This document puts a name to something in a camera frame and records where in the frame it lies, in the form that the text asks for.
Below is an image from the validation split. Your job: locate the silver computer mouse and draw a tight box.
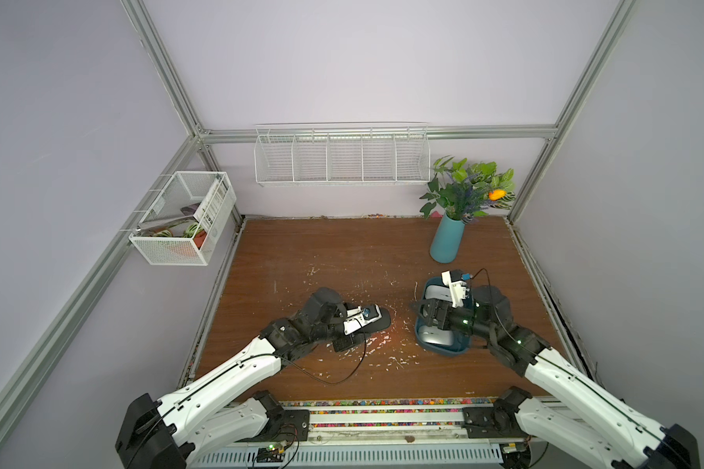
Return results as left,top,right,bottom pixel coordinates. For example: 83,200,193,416
418,326,454,348

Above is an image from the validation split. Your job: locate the black computer mouse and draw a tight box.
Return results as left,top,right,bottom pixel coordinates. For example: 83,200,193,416
359,305,391,334

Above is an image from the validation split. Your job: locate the white rounded computer mouse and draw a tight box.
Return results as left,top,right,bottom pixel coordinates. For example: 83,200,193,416
424,285,451,302

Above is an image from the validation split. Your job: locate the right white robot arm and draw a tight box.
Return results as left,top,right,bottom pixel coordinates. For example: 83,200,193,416
413,283,700,468

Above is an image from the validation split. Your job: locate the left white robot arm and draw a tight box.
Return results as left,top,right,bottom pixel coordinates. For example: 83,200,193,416
115,287,390,468

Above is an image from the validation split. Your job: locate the teal storage box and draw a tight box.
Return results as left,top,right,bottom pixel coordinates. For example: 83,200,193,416
415,277,471,357

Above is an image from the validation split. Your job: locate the teal vase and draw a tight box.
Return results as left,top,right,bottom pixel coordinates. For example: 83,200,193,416
429,216,465,264

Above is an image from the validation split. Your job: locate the green artificial plant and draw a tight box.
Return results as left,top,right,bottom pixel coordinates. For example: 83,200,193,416
420,156,516,223

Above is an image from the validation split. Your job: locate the white mesh basket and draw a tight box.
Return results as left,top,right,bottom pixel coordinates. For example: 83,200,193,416
128,171,237,267

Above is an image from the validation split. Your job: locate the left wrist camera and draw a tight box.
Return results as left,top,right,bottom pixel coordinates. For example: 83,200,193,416
342,305,383,336

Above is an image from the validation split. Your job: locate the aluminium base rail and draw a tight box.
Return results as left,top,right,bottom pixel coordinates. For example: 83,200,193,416
187,397,641,469

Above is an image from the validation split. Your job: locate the white wire wall shelf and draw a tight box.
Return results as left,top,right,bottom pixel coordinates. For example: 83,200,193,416
253,122,431,186

